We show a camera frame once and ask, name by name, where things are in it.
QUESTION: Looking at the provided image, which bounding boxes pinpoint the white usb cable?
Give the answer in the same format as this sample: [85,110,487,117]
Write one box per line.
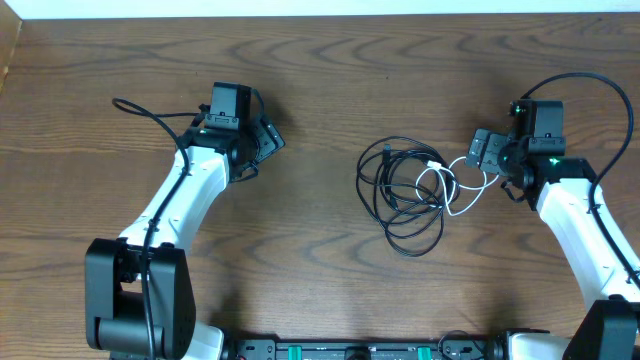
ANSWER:
[413,155,501,218]

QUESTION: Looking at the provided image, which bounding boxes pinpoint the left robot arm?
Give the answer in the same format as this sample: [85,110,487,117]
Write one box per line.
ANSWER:
[84,82,285,359]

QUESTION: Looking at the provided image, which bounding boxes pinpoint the black usb cable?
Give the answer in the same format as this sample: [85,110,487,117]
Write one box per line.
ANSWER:
[355,135,462,259]

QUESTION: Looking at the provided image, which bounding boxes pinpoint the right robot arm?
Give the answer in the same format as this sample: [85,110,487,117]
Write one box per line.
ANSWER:
[465,99,639,360]

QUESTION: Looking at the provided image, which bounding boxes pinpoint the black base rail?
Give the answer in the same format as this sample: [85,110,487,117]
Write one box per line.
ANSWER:
[108,338,614,360]

